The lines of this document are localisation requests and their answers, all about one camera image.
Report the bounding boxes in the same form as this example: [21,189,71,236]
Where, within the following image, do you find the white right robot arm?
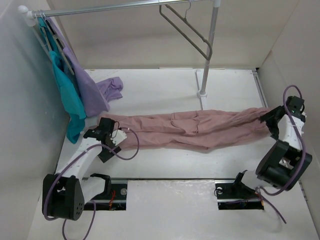
[231,96,313,197]

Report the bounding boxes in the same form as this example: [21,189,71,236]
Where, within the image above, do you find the teal hanging garment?
[37,18,87,144]

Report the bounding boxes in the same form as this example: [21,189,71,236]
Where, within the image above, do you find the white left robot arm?
[42,117,127,221]

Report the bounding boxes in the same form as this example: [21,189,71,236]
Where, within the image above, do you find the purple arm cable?
[42,128,141,240]
[257,84,308,224]

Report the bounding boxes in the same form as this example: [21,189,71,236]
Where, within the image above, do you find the purple hanging garment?
[46,17,124,117]

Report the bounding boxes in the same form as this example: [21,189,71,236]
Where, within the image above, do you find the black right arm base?
[214,181,264,211]

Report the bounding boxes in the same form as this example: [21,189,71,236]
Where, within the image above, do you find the grey hanger with purple garment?
[45,19,75,76]

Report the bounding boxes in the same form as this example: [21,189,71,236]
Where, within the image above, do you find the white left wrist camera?
[110,129,127,146]

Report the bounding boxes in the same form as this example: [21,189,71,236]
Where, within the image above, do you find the white rack corner joint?
[17,5,37,27]

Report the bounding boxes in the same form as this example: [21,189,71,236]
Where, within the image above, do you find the grey empty clothes hanger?
[158,0,214,61]

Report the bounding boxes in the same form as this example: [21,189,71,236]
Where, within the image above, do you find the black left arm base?
[93,179,128,211]

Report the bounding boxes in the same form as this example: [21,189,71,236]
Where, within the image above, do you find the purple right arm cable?
[257,84,308,224]

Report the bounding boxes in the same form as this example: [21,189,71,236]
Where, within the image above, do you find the pink trousers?
[99,107,270,150]

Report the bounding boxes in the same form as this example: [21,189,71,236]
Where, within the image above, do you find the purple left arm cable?
[42,128,141,240]

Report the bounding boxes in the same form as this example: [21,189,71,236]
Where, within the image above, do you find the grey hanger with teal garment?
[37,18,59,53]

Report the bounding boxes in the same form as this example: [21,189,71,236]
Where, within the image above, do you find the silver horizontal rack rail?
[27,0,216,18]

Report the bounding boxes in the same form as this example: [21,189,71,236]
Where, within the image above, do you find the grey vertical rack pole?
[203,0,221,77]

